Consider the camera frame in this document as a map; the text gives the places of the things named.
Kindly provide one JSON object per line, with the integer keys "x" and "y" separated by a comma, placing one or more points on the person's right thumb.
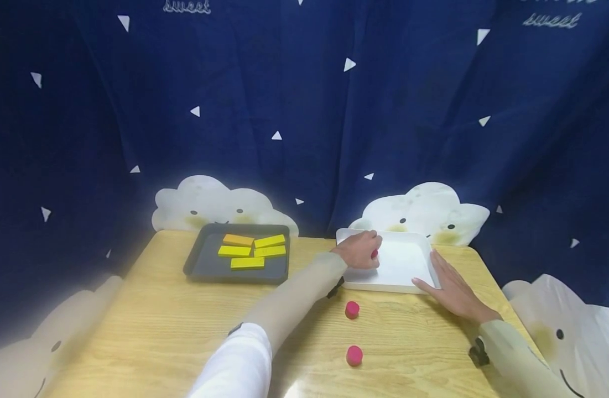
{"x": 425, "y": 286}

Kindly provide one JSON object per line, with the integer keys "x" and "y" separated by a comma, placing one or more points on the orange wooden block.
{"x": 238, "y": 240}

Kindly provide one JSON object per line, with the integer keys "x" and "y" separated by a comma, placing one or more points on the person's left forearm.
{"x": 289, "y": 298}

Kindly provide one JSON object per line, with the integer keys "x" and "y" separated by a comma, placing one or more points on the yellow wooden block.
{"x": 270, "y": 251}
{"x": 270, "y": 241}
{"x": 234, "y": 251}
{"x": 247, "y": 263}

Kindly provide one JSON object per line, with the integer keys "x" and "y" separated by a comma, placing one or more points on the person's left hand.
{"x": 356, "y": 250}

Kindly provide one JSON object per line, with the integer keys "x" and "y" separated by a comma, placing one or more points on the person's right hand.
{"x": 456, "y": 296}

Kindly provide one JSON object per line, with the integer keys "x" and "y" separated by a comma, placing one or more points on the person's right fingers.
{"x": 442, "y": 268}

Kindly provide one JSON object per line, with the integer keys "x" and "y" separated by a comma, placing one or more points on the black rectangular tray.
{"x": 204, "y": 268}

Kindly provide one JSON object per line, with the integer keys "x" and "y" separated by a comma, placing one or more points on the person's left fingers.
{"x": 375, "y": 243}

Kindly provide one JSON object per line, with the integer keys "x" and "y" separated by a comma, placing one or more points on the black wrist band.
{"x": 335, "y": 287}
{"x": 478, "y": 352}

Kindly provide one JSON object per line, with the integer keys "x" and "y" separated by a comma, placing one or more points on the white square tray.
{"x": 401, "y": 262}

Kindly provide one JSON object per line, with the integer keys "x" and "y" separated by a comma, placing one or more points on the person's right forearm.
{"x": 516, "y": 356}

